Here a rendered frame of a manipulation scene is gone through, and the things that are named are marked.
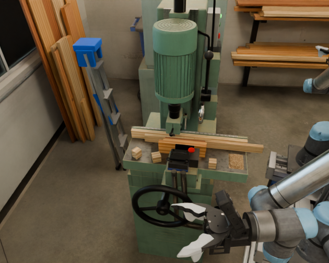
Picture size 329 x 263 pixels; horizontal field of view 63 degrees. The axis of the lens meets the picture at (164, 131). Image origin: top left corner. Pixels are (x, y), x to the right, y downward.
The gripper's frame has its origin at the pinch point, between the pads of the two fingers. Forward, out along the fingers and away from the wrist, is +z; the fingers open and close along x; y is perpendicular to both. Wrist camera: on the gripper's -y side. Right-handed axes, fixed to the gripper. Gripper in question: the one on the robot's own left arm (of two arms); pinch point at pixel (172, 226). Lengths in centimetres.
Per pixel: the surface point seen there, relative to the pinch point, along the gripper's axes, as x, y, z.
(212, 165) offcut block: 54, 25, -23
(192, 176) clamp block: 45, 23, -12
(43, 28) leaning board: 192, -17, 88
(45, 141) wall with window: 183, 85, 109
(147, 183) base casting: 62, 41, 8
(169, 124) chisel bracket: 67, 9, -4
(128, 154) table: 67, 25, 17
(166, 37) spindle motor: 57, -33, -3
